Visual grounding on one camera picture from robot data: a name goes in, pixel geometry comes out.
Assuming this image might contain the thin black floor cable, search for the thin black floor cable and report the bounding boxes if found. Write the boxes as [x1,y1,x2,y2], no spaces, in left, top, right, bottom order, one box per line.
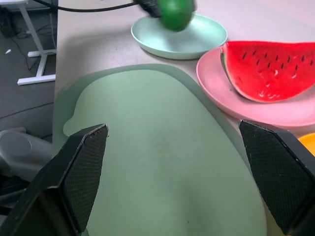
[11,36,34,71]

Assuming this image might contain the silver robot body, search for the silver robot body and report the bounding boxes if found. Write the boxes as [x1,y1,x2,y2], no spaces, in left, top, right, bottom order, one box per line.
[0,127,54,197]

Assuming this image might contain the round green fruit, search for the round green fruit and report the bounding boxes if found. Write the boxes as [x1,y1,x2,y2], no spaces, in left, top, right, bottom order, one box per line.
[157,0,195,32]

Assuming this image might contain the white desk frame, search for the white desk frame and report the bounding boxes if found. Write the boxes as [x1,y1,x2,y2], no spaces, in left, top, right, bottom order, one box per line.
[0,0,58,86]

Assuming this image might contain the black box on floor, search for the black box on floor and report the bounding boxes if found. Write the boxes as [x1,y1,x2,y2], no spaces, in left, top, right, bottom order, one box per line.
[0,6,18,39]

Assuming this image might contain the yellow plate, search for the yellow plate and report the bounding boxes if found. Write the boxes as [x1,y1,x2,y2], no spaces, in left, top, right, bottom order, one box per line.
[297,132,315,157]

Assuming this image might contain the mint green plate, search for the mint green plate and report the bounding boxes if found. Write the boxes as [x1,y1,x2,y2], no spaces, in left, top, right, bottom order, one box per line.
[130,13,228,60]

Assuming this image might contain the red watermelon slice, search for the red watermelon slice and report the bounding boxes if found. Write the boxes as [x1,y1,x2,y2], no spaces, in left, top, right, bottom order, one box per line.
[220,40,315,103]

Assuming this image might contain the pink plate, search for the pink plate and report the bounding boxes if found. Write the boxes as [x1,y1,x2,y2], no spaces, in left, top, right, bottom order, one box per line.
[196,46,315,127]

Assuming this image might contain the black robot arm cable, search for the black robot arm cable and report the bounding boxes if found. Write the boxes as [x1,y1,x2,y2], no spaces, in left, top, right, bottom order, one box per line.
[36,0,138,12]

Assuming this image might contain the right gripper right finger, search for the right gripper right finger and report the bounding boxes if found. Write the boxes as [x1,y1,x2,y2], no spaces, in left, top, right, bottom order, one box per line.
[239,119,315,236]

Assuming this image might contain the large pale green tray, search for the large pale green tray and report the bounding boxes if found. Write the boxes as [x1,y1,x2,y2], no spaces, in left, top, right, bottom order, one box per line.
[52,63,279,236]

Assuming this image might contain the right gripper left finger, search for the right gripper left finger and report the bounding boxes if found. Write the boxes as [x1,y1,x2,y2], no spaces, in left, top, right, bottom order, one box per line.
[0,123,109,236]

